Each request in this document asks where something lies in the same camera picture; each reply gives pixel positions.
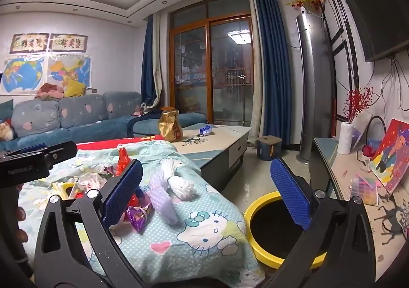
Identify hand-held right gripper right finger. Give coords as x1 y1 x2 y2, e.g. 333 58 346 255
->
265 157 378 288

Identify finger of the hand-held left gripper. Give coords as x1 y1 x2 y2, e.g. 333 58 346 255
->
0 143 49 158
43 140 78 168

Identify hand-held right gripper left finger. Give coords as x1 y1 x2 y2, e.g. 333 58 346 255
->
33 158 144 288

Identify large red snack wrapper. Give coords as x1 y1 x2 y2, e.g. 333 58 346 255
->
116 147 133 177

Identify purple candy wrapper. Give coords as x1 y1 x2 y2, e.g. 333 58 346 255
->
126 203 153 234

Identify clear wrapper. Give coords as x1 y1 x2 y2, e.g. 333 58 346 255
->
75 171 111 194

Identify yellow plastic packet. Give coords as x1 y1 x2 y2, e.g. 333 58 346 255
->
52 181 80 201

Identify purple foam fruit net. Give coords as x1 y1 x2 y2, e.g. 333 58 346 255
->
147 176 180 226

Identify yellow rim trash bin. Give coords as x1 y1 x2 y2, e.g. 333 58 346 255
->
244 191 326 269

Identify person's left hand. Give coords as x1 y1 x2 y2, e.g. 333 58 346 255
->
14 184 30 244

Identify blue heart print sofa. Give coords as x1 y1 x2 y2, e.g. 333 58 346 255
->
0 91 208 153

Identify plush toy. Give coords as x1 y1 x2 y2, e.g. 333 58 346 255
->
0 119 16 142

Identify red printed cloth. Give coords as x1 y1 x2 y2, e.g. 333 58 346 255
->
76 135 167 151

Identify blue storage stool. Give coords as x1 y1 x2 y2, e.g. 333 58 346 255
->
256 135 282 161

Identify television cabinet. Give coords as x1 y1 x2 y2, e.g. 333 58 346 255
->
308 136 409 276

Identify pink and red cloth pile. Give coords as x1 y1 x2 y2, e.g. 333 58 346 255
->
35 83 66 101

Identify cartoon cat printed blanket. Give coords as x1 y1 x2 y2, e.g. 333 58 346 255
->
17 139 266 285

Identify yellow pillow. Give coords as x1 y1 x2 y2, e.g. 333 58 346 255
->
64 79 87 98

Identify clear bead box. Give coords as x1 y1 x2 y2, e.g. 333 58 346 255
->
350 175 381 205

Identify world map poster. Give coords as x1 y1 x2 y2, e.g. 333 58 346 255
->
0 57 45 95

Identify white ribbed vase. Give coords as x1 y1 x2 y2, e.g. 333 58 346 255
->
337 122 355 155

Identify gold paper bag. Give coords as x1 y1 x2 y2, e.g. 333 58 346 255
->
159 107 183 142

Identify country map poster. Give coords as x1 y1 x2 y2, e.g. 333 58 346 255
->
48 55 93 89

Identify grey coffee table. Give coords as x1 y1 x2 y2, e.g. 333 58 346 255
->
171 123 253 193

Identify purple picture canvas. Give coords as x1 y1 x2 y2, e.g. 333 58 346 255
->
350 111 373 151

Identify framed calligraphy picture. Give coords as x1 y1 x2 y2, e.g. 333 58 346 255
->
49 33 88 51
9 33 50 54

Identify colourful portrait painting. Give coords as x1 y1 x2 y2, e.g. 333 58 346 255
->
367 119 409 194

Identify red berry branch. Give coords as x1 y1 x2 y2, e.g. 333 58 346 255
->
343 86 374 124

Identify silver tower air conditioner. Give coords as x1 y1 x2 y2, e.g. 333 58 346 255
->
296 13 336 162

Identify short blue and beige curtain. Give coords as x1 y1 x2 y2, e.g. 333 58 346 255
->
141 13 170 108

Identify long blue and beige curtain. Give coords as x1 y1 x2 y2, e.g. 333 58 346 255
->
247 0 302 149

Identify wooden glass sliding door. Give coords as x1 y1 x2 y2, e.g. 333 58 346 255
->
169 0 256 127

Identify black handle basket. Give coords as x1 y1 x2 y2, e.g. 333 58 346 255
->
362 116 389 158

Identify black cables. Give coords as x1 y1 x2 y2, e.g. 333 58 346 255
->
367 55 409 110

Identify wall television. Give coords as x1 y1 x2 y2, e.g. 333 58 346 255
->
329 0 409 63

